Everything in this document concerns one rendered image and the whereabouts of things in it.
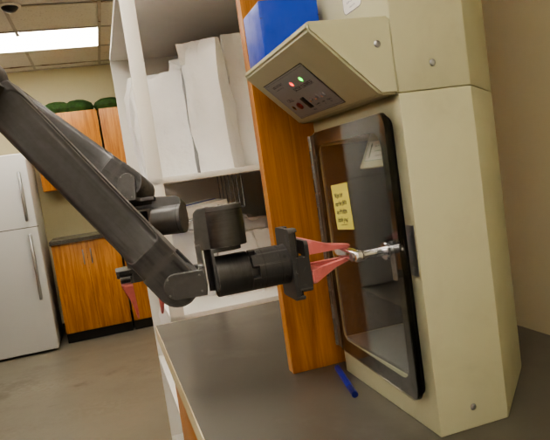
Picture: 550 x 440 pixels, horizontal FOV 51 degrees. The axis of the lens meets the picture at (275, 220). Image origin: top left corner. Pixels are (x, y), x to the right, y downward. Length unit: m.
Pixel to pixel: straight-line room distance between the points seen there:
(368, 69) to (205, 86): 1.29
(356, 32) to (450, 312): 0.39
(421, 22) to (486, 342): 0.45
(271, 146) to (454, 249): 0.43
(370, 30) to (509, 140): 0.59
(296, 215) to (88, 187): 0.45
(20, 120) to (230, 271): 0.34
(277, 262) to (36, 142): 0.35
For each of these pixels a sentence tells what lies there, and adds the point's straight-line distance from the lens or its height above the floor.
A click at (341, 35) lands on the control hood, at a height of 1.49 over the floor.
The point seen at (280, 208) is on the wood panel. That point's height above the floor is 1.26.
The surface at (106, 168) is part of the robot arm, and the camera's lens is 1.17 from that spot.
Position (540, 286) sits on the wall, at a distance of 1.31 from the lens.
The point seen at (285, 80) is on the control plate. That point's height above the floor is 1.47.
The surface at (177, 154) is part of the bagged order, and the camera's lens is 2.11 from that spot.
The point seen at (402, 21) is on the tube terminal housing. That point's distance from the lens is 0.81.
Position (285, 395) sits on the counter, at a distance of 1.07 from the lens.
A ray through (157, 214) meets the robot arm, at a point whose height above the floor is 1.28.
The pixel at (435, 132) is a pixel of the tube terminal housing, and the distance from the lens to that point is 0.81.
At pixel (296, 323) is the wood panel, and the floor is 1.04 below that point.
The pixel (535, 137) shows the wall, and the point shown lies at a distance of 1.25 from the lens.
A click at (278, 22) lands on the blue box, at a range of 0.97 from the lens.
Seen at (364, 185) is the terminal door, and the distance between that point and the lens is 0.87.
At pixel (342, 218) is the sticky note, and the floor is 1.24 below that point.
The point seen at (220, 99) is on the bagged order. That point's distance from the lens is 2.01.
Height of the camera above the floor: 1.33
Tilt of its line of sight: 5 degrees down
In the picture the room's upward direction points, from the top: 8 degrees counter-clockwise
